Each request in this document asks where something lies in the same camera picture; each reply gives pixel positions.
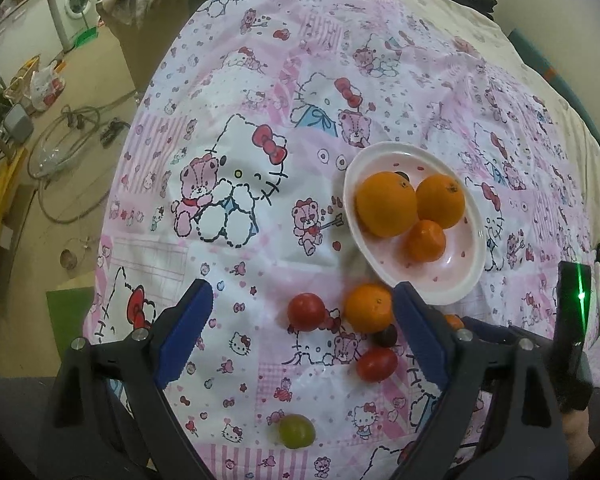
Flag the small tangerine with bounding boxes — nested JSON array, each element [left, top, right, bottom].
[[403, 220, 446, 263], [343, 283, 393, 334], [444, 314, 465, 330]]

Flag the red cherry tomato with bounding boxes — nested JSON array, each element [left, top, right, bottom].
[[287, 292, 326, 332], [356, 347, 399, 382]]

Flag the dark grape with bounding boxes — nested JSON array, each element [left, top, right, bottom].
[[394, 171, 411, 182], [372, 324, 398, 349]]

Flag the green grape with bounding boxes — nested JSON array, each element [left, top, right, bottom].
[[278, 414, 315, 450]]

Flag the large orange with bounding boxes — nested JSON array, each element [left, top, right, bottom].
[[354, 171, 418, 238], [416, 174, 465, 230]]

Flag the person's right hand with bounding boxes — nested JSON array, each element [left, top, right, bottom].
[[562, 408, 595, 471]]

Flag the pink strawberry plate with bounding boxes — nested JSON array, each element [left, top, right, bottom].
[[343, 142, 486, 306]]

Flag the white plastic bag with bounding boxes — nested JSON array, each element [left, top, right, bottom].
[[30, 66, 66, 113]]

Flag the white washing machine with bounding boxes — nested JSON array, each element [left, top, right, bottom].
[[47, 0, 98, 53]]

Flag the hose on floor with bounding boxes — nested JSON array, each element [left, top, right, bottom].
[[26, 89, 142, 226]]

